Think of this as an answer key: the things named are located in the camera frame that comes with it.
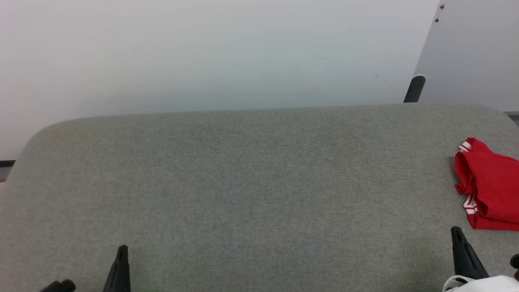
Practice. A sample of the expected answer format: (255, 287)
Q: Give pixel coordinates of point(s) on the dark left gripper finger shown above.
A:
(119, 275)

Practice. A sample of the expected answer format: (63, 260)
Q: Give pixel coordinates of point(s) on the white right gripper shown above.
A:
(486, 286)

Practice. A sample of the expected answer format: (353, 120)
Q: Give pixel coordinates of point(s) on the red and white basketball jersey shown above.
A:
(494, 182)

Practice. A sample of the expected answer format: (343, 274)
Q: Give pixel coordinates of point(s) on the black slanted pole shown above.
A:
(415, 89)

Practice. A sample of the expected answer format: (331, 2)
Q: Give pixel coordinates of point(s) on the large grey leaning board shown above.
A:
(474, 52)

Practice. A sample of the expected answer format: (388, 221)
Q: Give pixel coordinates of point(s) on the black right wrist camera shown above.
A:
(515, 261)

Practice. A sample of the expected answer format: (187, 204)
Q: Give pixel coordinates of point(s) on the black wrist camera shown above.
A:
(61, 287)
(515, 261)

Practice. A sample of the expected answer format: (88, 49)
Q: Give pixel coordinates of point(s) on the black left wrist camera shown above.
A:
(61, 287)

